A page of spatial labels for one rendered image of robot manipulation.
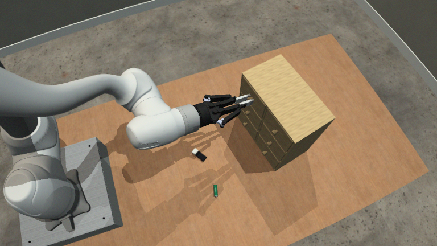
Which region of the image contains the brown wooden drawer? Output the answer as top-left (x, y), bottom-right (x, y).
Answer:
top-left (264, 109), bottom-right (294, 152)
top-left (259, 123), bottom-right (286, 161)
top-left (256, 134), bottom-right (279, 169)
top-left (238, 109), bottom-right (258, 140)
top-left (241, 76), bottom-right (266, 119)
top-left (242, 105), bottom-right (262, 130)

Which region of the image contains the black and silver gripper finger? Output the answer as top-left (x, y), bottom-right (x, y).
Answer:
top-left (203, 94), bottom-right (251, 108)
top-left (212, 99), bottom-right (254, 128)

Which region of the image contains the tall wooden chest of drawers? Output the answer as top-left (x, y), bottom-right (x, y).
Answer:
top-left (239, 54), bottom-right (335, 171)

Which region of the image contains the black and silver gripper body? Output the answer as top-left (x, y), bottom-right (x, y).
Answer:
top-left (193, 101), bottom-right (221, 128)

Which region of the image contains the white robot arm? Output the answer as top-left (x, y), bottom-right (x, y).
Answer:
top-left (0, 61), bottom-right (200, 232)

